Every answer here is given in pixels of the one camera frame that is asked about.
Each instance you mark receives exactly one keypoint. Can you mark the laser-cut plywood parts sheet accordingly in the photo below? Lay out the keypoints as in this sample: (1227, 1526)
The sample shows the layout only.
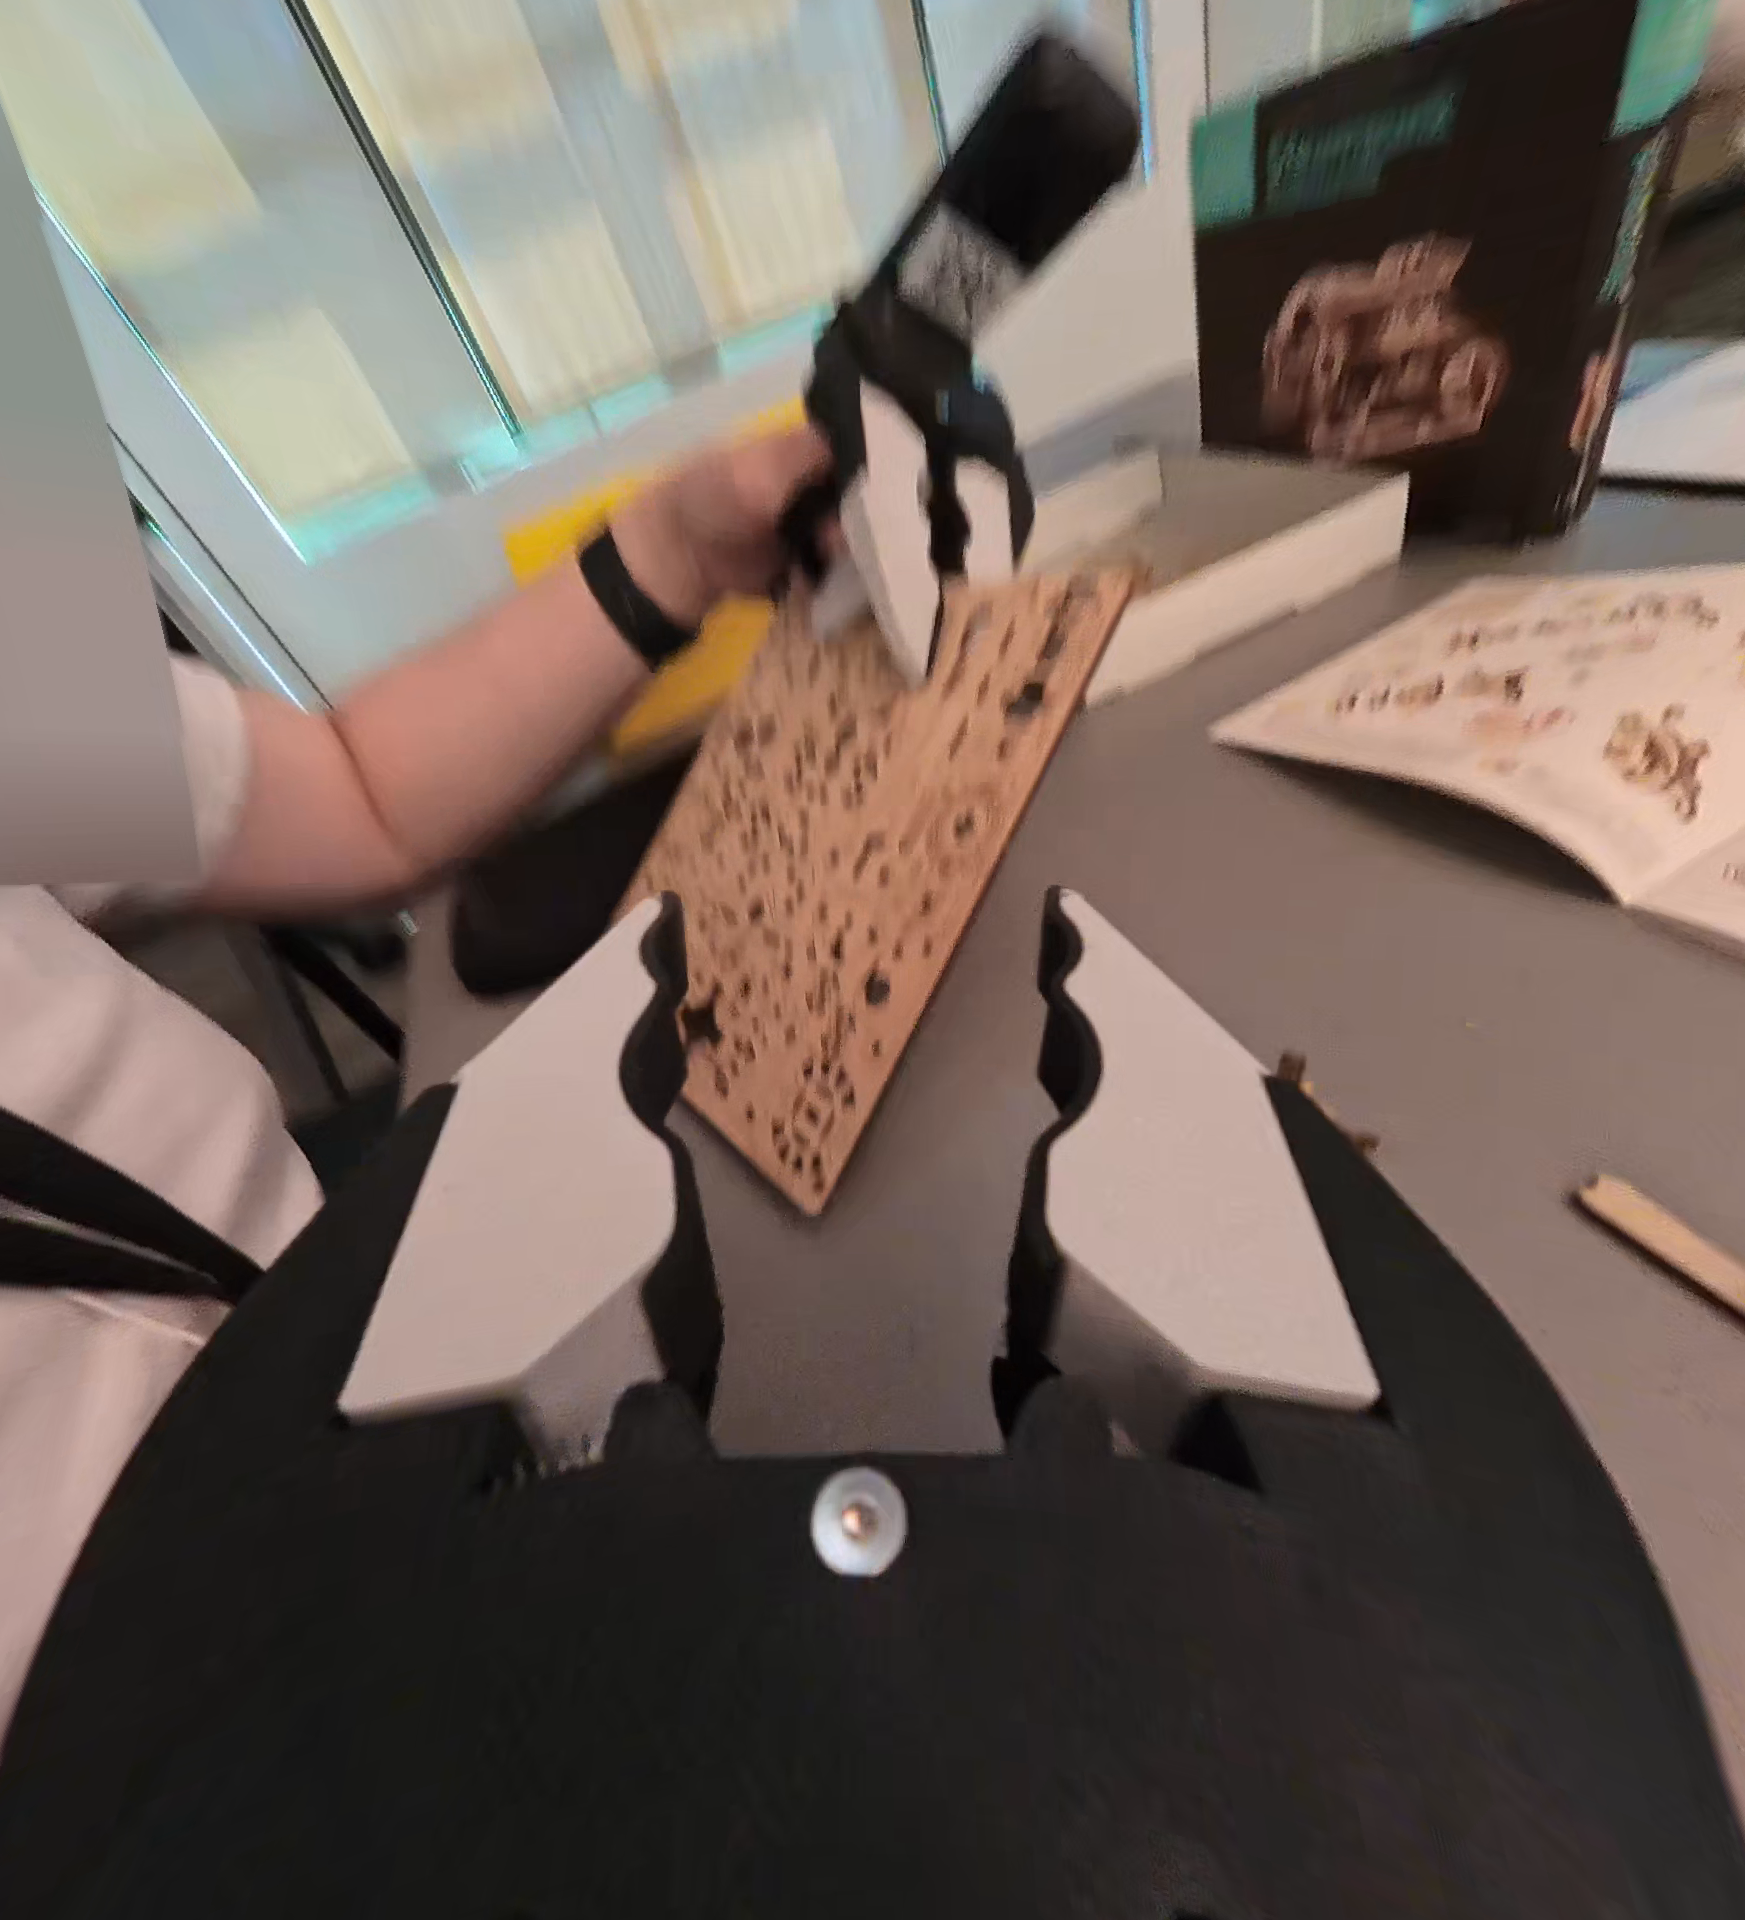
(842, 841)

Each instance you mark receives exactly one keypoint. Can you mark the person's white shirt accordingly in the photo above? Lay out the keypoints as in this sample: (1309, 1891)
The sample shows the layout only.
(46, 1426)

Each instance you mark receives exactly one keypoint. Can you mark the black model kit box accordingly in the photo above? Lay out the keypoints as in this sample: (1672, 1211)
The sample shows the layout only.
(1411, 299)

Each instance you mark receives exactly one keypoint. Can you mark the stacked yellow plastic bins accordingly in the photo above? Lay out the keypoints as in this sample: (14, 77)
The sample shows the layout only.
(707, 659)

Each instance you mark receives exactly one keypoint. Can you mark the person's left forearm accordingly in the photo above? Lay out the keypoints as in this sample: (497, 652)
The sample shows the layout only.
(436, 750)

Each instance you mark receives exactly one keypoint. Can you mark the black wristband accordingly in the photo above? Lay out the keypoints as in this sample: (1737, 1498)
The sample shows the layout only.
(632, 599)

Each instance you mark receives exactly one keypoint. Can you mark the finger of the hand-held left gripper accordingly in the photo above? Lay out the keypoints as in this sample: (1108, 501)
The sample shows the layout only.
(895, 524)
(979, 524)

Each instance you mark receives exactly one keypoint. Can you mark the window with roller shade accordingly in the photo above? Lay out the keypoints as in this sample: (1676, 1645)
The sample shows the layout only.
(513, 196)

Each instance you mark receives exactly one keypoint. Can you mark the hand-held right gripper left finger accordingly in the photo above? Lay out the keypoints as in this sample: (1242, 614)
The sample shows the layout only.
(526, 1215)

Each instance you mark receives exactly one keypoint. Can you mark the white cardboard box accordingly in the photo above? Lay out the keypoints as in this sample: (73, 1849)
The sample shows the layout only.
(1263, 569)

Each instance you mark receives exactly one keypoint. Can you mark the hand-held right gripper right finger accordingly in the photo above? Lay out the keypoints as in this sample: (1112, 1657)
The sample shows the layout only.
(1202, 1215)

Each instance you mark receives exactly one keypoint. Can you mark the thin wooden stick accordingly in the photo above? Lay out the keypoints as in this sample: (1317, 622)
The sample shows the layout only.
(1711, 1275)

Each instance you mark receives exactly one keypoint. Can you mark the assembly instruction booklet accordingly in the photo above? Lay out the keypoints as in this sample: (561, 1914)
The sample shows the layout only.
(1563, 719)

